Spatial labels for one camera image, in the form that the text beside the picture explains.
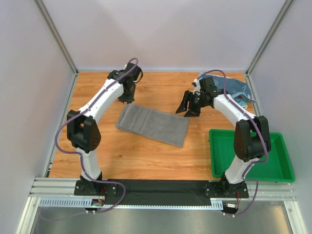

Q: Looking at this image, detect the grey terry towel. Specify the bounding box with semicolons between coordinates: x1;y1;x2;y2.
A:
116;103;189;148

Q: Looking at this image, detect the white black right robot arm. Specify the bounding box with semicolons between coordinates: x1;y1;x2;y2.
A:
176;77;271;197

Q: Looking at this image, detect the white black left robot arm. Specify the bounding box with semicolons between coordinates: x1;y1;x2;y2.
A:
67;62;143;195

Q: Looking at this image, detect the blue patterned towel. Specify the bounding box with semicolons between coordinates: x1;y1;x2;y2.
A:
199;73;257;108

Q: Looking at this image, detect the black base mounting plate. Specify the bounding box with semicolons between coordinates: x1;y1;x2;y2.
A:
74;177;249;206

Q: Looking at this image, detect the green plastic tray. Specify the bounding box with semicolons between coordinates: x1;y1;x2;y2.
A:
209;129;295;182

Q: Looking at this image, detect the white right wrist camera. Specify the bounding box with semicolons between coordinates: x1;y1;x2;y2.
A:
192;79;199;89

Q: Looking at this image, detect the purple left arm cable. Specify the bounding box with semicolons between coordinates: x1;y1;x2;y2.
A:
39;57;141;221

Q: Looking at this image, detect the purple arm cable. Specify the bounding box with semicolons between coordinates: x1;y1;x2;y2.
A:
39;57;141;221
196;69;269;218

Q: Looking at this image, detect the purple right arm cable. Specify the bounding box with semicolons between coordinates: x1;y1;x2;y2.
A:
196;69;269;218

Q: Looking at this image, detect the aluminium frame post left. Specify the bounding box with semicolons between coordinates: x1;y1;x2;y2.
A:
34;0;78;76

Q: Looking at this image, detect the aluminium frame post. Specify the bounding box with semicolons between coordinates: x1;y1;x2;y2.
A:
34;0;78;76
245;0;294;76

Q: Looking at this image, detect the aluminium front rail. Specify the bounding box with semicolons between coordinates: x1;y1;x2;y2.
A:
29;178;296;210

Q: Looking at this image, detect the aluminium frame post right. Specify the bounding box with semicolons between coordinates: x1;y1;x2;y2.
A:
245;0;294;76

